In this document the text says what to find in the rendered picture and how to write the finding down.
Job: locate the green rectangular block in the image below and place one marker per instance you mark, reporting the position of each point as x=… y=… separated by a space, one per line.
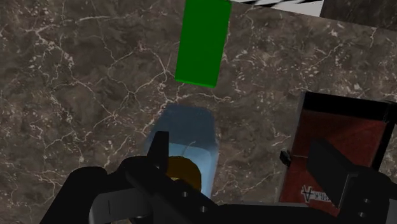
x=201 y=43

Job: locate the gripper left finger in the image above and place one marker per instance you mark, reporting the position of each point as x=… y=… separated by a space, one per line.
x=145 y=189

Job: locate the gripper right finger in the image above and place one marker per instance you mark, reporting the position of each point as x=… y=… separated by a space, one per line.
x=332 y=173

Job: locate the red box with black frame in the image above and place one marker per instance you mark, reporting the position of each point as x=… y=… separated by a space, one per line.
x=338 y=130

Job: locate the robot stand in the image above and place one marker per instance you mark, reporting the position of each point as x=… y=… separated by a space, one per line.
x=297 y=7

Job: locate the blue bottle with brown cap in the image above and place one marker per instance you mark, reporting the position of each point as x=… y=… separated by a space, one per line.
x=189 y=130

